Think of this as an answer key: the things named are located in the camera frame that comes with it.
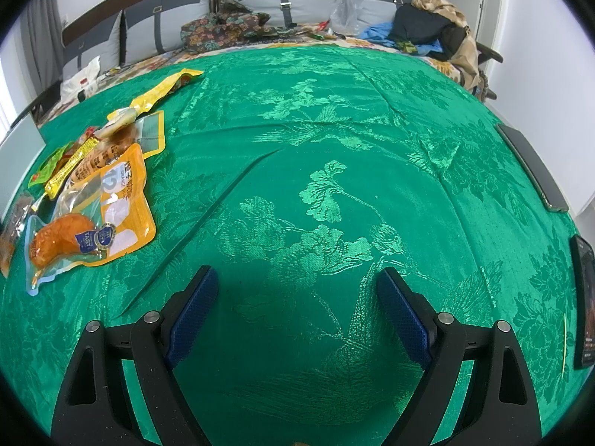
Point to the grey curtain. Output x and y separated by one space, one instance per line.
42 32

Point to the pale round snack packet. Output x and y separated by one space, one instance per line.
118 120

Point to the dark floral cloth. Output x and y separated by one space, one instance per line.
218 25

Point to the floral bed sheet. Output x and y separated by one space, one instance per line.
162 58

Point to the clear orange-edged meat packet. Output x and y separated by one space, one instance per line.
142 134

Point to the clear plastic bag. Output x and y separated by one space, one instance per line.
346 9

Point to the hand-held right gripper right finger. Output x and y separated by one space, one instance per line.
404 316

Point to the long yellow snack packet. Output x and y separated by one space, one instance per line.
162 89

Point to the green floral blanket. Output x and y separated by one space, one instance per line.
302 125

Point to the dark brown snack packet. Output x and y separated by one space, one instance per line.
11 237

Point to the black bag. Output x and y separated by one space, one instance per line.
418 23

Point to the blue cloth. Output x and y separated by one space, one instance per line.
376 32

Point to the black chair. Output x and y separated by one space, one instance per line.
490 53

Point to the yellow brown-edged snack packet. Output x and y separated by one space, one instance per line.
69 168

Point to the black smartphone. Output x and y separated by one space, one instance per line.
534 167
586 297

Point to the white plastic bag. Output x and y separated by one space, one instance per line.
81 79

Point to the green snack packet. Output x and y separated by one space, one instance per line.
46 167

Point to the white board panel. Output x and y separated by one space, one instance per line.
18 158

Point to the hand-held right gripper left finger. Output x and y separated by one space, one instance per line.
195 311

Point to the orange chicken leg packet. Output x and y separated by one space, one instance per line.
121 213

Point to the thin yellow stick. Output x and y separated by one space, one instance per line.
564 348

